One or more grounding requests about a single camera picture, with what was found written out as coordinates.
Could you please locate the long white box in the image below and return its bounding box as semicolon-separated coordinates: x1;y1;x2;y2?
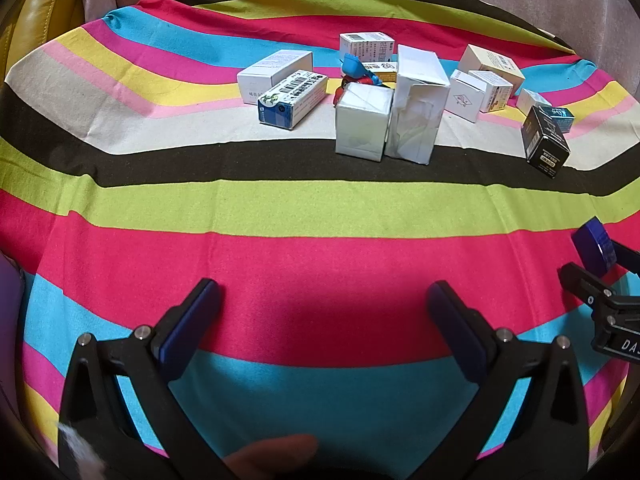
237;49;314;106

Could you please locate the blue and white barcode box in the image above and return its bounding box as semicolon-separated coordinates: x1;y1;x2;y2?
257;70;330;131

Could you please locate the white box with triangle mark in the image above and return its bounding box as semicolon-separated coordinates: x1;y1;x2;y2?
444;70;487;124

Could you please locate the teal box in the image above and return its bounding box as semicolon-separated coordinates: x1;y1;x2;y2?
550;106;576;134

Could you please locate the white box with colour print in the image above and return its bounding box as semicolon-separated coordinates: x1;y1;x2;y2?
469;69;514;114

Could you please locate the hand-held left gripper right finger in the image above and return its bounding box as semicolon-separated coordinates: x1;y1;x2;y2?
410;281;591;480

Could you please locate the flat yellowish box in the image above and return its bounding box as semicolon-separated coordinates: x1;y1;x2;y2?
362;62;399;84

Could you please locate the person's left hand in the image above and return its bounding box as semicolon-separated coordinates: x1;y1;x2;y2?
222;435;319;480

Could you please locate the white cube box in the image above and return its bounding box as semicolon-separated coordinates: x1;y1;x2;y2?
334;82;394;163

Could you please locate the striped colourful cloth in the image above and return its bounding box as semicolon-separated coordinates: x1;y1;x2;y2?
0;0;640;480

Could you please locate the cream box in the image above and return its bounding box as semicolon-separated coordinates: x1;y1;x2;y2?
458;43;526;87

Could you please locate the blue and red toy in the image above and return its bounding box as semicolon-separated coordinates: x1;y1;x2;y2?
332;54;385;107

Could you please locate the white box with pasted label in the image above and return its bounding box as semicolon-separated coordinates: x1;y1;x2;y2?
339;32;396;64

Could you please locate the tall white box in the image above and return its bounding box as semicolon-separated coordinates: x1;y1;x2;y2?
384;44;451;166

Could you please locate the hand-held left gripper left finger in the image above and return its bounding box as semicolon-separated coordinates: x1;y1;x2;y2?
59;278;226;480

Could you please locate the black box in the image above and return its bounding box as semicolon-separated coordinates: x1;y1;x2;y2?
520;105;571;180

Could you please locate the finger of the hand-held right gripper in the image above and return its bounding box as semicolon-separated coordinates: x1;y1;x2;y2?
558;261;640;320
571;216;640;278

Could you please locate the small white box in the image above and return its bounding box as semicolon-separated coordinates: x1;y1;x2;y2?
515;88;553;116

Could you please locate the yellow leather cushion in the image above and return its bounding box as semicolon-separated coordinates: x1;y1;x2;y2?
0;0;83;86

